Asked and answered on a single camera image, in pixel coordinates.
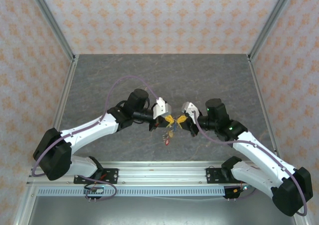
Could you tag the loop of metal split keyrings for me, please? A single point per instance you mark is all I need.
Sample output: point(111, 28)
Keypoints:
point(166, 135)

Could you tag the key with red tag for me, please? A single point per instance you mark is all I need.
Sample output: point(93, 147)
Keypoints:
point(167, 142)

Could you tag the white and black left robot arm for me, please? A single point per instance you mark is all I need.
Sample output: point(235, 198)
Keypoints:
point(94, 130)

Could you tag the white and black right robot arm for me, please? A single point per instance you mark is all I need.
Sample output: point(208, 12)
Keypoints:
point(261, 157)

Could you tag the small controller circuit board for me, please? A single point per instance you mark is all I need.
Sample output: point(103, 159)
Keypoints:
point(96, 190)
point(236, 191)

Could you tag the grey metal sheet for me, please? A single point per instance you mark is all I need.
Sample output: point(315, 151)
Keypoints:
point(159, 211)

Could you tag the aluminium table side rail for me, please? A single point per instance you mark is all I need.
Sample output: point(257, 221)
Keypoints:
point(264, 98)
point(63, 98)

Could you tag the aluminium mounting rail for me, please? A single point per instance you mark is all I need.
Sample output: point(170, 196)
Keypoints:
point(162, 172)

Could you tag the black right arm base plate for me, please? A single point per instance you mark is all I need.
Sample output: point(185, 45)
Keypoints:
point(213, 175)

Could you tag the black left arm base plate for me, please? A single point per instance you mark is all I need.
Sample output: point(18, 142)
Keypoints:
point(111, 175)

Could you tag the aluminium frame post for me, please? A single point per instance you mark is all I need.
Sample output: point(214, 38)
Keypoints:
point(52, 23)
point(270, 23)

